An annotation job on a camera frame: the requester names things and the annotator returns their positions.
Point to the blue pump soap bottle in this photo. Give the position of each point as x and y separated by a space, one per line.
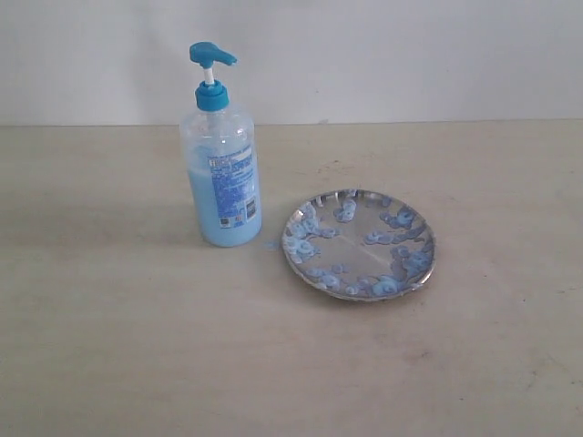
218 144

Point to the round metal plate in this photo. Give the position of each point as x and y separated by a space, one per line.
359 245

